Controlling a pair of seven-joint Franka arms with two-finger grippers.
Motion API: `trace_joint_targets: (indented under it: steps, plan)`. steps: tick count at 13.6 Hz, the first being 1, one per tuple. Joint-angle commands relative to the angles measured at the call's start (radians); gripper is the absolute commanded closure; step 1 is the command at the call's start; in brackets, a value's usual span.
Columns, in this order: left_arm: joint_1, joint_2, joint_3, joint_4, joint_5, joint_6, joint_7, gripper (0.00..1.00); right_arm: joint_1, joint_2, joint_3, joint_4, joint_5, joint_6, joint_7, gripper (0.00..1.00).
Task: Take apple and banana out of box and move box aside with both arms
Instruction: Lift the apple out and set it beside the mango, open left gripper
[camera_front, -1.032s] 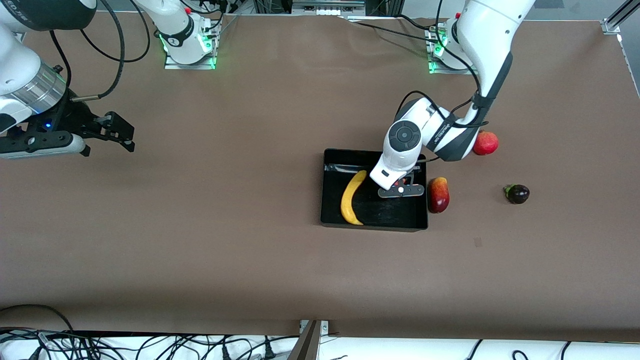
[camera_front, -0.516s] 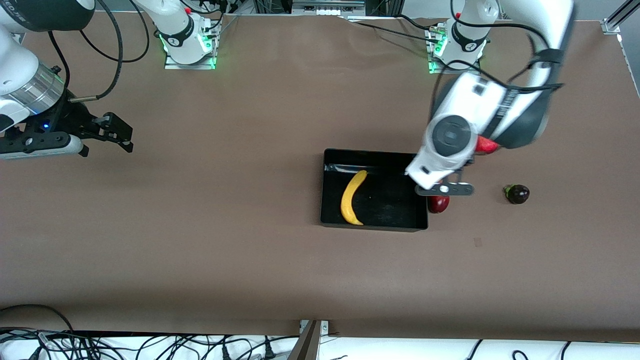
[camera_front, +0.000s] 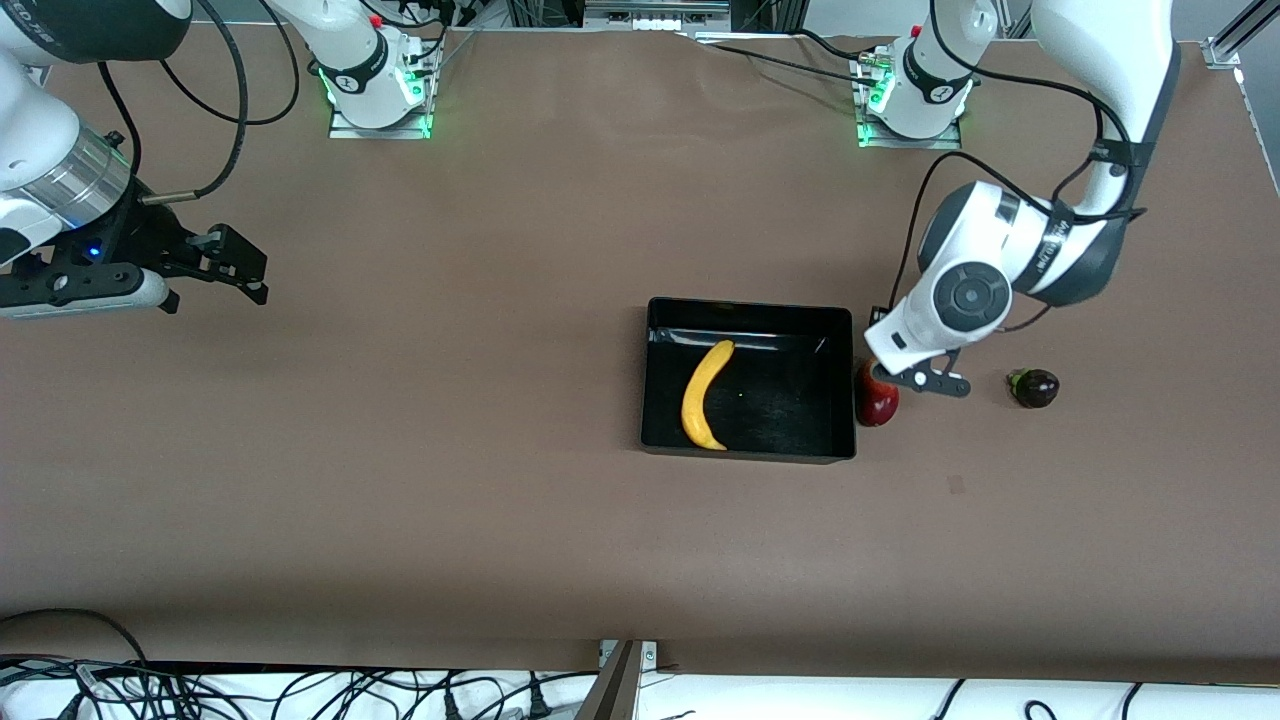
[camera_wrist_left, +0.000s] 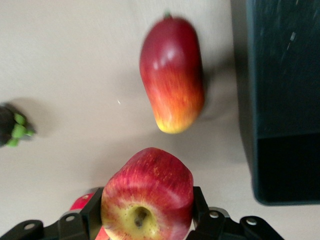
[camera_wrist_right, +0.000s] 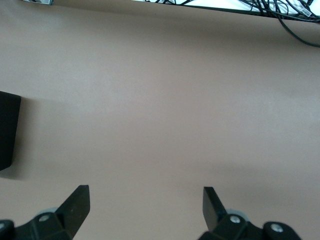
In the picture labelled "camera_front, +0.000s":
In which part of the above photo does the dark metal post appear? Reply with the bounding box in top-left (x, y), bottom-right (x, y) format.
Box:
top-left (575, 640), bottom-right (641, 720)

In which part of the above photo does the thick black cable silver plug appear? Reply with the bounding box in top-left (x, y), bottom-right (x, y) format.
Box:
top-left (138, 0), bottom-right (251, 206)

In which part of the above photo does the brown table cover sheet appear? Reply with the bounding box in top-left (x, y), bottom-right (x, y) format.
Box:
top-left (0, 25), bottom-right (1280, 673)

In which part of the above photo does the red yellow mango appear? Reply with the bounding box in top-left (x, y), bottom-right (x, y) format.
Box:
top-left (855, 360), bottom-right (900, 428)

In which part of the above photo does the aluminium corner profile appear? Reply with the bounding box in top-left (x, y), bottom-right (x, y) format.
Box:
top-left (1205, 0), bottom-right (1280, 71)

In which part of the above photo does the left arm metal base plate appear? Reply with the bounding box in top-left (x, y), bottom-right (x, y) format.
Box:
top-left (855, 55), bottom-right (964, 151)

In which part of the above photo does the black plastic tray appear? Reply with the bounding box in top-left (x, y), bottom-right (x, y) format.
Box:
top-left (640, 296), bottom-right (858, 466)

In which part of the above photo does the aluminium frame structure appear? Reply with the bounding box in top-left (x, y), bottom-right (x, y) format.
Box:
top-left (505, 0), bottom-right (801, 39)

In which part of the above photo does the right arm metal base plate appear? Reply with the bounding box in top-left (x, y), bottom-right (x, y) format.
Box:
top-left (328, 60), bottom-right (434, 141)

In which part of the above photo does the black cable across table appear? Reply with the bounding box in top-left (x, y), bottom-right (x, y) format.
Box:
top-left (690, 28), bottom-right (881, 91)

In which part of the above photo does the thin black looping cable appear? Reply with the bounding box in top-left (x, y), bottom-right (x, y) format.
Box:
top-left (158, 0), bottom-right (301, 127)

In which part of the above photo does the dark purple mangosteen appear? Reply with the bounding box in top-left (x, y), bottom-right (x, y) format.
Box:
top-left (1008, 368), bottom-right (1061, 409)

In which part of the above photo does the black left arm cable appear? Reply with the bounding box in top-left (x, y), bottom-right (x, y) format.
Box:
top-left (888, 0), bottom-right (1151, 336)

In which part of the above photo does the yellow banana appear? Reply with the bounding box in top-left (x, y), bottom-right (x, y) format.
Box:
top-left (681, 339), bottom-right (736, 452)

